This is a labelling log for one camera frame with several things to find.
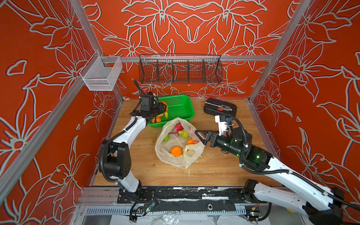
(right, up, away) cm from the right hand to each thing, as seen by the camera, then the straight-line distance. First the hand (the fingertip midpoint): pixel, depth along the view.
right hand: (197, 132), depth 63 cm
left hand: (-18, +14, +25) cm, 34 cm away
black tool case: (+23, +13, +41) cm, 49 cm away
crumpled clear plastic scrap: (-12, -43, +5) cm, 45 cm away
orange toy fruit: (-23, +4, +37) cm, 44 cm away
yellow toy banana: (-18, +8, +43) cm, 47 cm away
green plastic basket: (-9, +14, +51) cm, 54 cm away
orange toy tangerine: (-10, -15, +23) cm, 29 cm away
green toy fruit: (-16, -8, +29) cm, 34 cm away
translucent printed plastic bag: (-9, -12, +30) cm, 34 cm away
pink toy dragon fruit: (-9, -1, +30) cm, 31 cm away
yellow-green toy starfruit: (-5, -5, +29) cm, 30 cm away
